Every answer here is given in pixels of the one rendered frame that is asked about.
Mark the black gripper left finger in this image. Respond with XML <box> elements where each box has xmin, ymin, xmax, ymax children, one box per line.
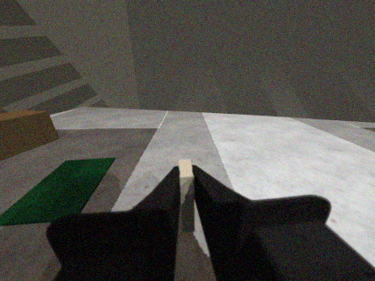
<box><xmin>46</xmin><ymin>166</ymin><xmax>181</xmax><ymax>281</ymax></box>

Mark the cream rectangular block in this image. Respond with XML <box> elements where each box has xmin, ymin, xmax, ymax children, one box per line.
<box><xmin>179</xmin><ymin>159</ymin><xmax>195</xmax><ymax>233</ymax></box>

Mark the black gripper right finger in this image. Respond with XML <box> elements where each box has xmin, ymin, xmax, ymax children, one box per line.
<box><xmin>192</xmin><ymin>165</ymin><xmax>331</xmax><ymax>281</ymax></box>

